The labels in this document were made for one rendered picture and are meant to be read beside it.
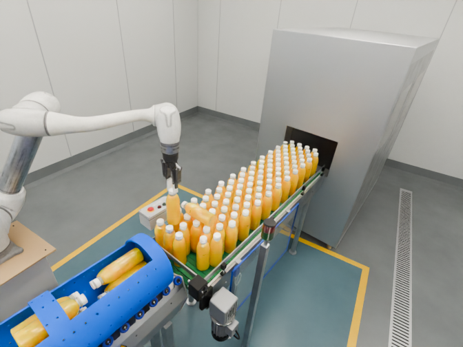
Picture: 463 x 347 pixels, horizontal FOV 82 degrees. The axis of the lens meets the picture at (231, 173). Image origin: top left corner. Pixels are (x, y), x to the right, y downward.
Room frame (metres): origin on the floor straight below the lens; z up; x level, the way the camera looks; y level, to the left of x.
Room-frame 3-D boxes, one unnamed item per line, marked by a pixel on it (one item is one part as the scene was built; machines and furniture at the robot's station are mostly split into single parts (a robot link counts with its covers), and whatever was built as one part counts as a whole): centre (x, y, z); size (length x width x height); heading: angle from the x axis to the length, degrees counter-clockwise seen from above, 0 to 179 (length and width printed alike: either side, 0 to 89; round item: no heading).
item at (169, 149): (1.12, 0.30, 1.57); 0.09 x 0.09 x 0.06
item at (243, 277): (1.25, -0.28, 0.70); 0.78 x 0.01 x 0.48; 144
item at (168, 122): (1.13, 0.30, 1.68); 0.13 x 0.11 x 0.16; 15
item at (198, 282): (0.81, 0.12, 0.95); 0.10 x 0.07 x 0.10; 54
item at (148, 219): (1.23, 0.42, 1.05); 0.20 x 0.10 x 0.10; 144
